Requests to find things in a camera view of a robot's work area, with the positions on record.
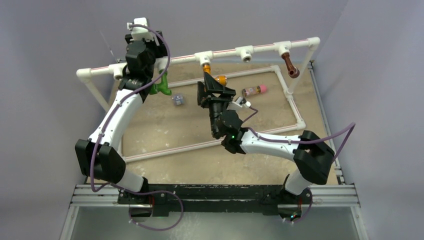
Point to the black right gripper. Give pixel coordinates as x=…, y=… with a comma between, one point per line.
x=212, y=87

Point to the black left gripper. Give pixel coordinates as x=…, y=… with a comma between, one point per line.
x=152, y=43

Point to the white PVC pipe frame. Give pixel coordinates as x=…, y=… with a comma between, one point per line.
x=198, y=58

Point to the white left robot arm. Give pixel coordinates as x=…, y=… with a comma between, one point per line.
x=98, y=156

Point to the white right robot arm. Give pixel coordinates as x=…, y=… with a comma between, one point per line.
x=312, y=156

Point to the green water faucet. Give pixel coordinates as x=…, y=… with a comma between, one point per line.
x=161, y=87

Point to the brown water faucet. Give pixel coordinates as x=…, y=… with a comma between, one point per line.
x=293, y=71

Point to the small grey blue box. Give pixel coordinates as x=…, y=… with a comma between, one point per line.
x=178, y=99

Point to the pink capped small bottle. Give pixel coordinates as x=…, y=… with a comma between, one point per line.
x=254, y=90

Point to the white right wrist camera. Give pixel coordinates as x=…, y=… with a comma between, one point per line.
x=238, y=104

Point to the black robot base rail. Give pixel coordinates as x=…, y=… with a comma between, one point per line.
x=266, y=199

